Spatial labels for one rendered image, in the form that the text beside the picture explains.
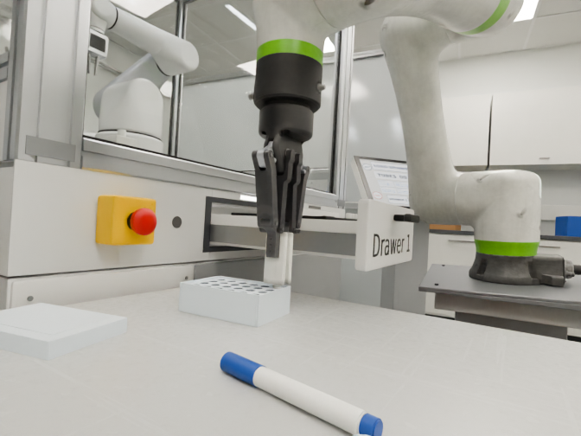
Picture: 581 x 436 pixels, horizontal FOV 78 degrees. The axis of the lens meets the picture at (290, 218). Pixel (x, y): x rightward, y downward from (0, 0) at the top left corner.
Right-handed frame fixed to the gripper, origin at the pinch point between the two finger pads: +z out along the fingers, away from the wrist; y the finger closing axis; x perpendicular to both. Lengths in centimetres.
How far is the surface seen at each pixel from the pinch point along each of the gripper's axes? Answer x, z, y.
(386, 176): -10, -27, -112
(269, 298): 1.5, 4.7, 4.6
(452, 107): 3, -131, -352
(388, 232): 10.6, -4.1, -20.5
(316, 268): -19, 9, -62
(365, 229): 9.2, -4.4, -9.8
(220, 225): -21.3, -3.5, -14.3
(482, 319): 26, 13, -43
